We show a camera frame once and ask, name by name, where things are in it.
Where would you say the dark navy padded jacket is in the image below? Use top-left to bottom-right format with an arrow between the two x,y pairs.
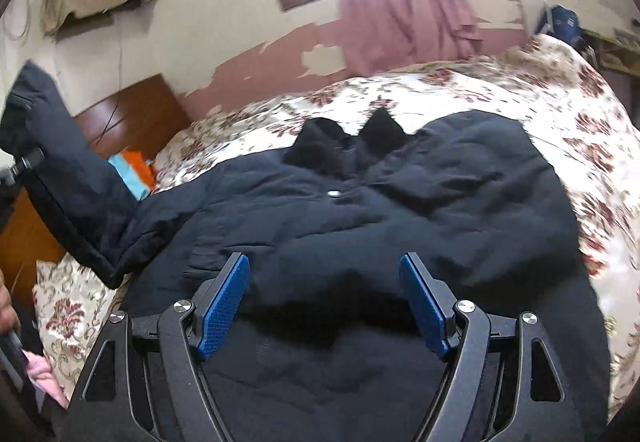
1,63 -> 610,441

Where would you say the person's left hand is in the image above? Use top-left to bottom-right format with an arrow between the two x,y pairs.
0,272 -> 21,335

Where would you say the pink cloth at left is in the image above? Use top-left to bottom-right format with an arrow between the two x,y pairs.
23,351 -> 68,410

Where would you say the orange brown blue pillow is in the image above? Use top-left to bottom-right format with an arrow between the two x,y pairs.
107,149 -> 156,201

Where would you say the brown wooden headboard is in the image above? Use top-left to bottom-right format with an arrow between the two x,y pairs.
1,74 -> 191,306

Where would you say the floral white bed quilt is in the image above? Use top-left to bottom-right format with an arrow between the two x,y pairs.
31,33 -> 640,418

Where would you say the wooden side desk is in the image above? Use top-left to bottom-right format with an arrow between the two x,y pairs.
582,28 -> 639,77

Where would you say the blue backpack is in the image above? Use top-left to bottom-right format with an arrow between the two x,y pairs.
535,5 -> 582,46

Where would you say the pink window curtain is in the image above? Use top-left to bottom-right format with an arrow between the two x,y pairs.
336,0 -> 483,77

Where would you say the black wall cable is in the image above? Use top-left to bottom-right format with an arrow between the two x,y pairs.
96,28 -> 126,145

